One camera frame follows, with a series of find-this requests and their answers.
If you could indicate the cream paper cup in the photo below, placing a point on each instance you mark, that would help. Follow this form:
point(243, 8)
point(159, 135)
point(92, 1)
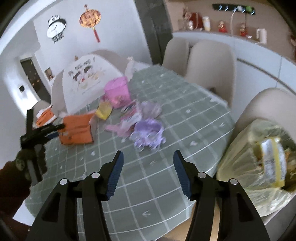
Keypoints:
point(206, 23)

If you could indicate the purple toy carriage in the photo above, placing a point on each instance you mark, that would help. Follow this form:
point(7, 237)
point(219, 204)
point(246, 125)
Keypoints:
point(148, 133)

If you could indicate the red figurine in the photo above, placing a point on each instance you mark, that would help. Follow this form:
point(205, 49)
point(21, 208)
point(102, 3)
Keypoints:
point(244, 32)
point(222, 27)

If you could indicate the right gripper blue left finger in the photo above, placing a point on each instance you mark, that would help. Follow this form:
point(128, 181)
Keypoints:
point(115, 171)

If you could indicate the black power strip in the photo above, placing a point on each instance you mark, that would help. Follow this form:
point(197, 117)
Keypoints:
point(234, 8)

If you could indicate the white electric kettle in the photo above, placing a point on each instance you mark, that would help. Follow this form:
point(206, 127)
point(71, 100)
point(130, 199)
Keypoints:
point(261, 35)

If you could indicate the beige chair middle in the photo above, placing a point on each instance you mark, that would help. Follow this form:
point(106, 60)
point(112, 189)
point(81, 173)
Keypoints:
point(212, 65)

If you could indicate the red figurine left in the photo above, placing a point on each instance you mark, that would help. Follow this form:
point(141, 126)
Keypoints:
point(222, 27)

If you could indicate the red chinese wall ornament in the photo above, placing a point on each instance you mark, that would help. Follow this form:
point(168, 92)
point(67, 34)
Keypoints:
point(89, 19)

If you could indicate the yellow plastic trash bag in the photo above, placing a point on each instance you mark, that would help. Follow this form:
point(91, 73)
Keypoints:
point(242, 161)

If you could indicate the pink plastic bag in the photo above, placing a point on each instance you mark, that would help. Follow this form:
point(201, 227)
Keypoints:
point(117, 92)

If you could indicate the small orange box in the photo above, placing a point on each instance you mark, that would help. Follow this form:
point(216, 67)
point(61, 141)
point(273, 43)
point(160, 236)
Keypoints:
point(45, 116)

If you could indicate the red figurine right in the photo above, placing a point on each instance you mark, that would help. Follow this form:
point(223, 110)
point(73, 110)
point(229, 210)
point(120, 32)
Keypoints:
point(244, 32)

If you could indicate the panda wall clock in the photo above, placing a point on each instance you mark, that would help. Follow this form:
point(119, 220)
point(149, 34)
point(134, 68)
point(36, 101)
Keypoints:
point(56, 26)

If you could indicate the beige chair with bag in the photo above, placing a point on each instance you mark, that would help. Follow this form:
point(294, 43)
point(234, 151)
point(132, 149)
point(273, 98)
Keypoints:
point(272, 104)

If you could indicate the beige chair far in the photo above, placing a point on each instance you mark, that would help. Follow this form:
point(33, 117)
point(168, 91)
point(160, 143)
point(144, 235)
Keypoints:
point(176, 56)

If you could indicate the orange cardboard box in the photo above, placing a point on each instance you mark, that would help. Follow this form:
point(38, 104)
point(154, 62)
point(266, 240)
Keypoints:
point(77, 130)

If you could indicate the pink white snack wrapper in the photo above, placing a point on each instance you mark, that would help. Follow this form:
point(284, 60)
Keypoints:
point(130, 115)

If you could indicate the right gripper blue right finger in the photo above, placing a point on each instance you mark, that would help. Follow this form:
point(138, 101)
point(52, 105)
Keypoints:
point(181, 168)

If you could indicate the yellow white snack wrapper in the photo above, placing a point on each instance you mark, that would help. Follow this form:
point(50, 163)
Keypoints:
point(273, 161)

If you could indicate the red decoration on counter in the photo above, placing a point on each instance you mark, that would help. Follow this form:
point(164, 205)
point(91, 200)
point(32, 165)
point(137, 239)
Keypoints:
point(192, 20)

